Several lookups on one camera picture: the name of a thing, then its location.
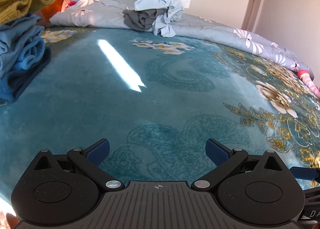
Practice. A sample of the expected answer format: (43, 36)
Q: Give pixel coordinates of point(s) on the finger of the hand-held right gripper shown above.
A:
(303, 173)

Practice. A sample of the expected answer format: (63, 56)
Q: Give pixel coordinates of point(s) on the dark grey garment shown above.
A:
(140, 20)

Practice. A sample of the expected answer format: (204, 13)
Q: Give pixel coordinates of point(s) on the light blue long-sleeve shirt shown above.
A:
(172, 7)

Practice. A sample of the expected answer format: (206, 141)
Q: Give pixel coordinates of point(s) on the stack of blue folded clothes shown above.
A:
(17, 36)

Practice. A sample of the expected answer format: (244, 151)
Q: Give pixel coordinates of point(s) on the grey floral quilt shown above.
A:
(105, 14)

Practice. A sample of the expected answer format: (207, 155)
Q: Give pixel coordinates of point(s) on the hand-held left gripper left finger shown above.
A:
(98, 153)

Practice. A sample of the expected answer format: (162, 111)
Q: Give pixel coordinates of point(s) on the pink cloth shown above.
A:
(308, 80)

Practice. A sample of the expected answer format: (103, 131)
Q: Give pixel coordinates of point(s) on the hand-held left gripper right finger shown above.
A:
(217, 153)

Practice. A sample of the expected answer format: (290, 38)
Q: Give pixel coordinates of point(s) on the teal floral blanket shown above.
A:
(75, 119)

